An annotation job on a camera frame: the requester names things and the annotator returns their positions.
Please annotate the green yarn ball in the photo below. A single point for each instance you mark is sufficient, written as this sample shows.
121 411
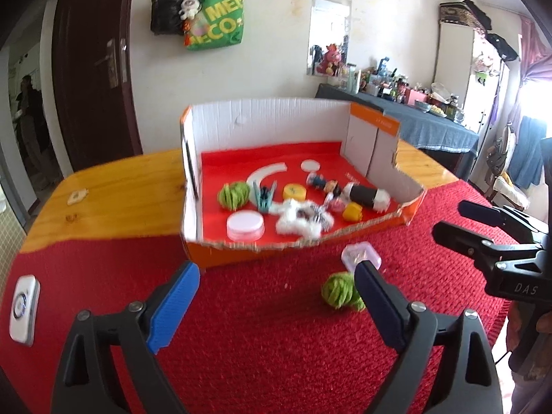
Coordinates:
234 195
340 291

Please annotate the left gripper dark blue right finger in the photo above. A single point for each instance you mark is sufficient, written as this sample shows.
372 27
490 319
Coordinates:
386 305

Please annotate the teal plastic clothes clip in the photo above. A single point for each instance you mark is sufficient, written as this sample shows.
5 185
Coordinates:
263 196

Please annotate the blue covered side table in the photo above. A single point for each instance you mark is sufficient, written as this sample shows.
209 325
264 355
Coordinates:
450 144

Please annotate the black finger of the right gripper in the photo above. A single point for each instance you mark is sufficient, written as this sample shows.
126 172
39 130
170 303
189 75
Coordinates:
466 243
510 220

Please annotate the clear small plastic box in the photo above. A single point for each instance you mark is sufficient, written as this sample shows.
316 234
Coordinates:
354 254

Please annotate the white plush keychain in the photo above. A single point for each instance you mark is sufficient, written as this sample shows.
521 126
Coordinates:
189 9

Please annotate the black backpack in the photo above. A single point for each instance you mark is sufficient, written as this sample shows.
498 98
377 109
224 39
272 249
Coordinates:
165 17

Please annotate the round white pink compact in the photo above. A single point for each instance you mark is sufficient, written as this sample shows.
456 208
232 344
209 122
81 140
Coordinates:
245 226

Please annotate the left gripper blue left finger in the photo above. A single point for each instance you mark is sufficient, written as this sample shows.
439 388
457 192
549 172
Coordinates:
168 304

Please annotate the green tote bag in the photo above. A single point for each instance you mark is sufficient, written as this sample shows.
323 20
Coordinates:
219 24

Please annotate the person in doorway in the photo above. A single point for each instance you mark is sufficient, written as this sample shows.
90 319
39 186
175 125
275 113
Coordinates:
31 123

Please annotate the dark brown door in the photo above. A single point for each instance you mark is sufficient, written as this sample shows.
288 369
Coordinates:
92 81

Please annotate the small white sticker on table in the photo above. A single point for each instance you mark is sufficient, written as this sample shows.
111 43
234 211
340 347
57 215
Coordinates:
77 196

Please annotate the orange cardboard box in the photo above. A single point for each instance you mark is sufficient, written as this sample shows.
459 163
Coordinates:
280 141

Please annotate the black white fuzzy roll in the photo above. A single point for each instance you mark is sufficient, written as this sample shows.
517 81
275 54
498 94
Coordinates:
375 199

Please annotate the red knitted table cloth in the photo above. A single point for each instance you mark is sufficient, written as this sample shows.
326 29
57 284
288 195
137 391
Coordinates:
258 337

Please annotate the dark small doll figurine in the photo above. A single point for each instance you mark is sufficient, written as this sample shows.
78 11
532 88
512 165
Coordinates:
328 186

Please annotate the yellow round lid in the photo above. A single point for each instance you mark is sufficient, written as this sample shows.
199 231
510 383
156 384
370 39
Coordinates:
294 191

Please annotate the white fluffy plush toy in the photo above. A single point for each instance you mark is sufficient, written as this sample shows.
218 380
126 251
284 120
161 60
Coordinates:
305 219

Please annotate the white rectangular device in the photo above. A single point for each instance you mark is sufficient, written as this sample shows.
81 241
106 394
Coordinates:
23 310

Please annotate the pink plush rabbit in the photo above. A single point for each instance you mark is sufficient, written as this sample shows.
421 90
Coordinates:
330 62

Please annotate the white wardrobe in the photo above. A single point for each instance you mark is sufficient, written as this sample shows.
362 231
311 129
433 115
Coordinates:
469 65

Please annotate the wall mirror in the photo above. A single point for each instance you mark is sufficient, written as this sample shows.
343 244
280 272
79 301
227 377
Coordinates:
330 22

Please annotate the pink yellow doll figurine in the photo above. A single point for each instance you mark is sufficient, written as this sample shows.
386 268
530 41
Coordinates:
350 211

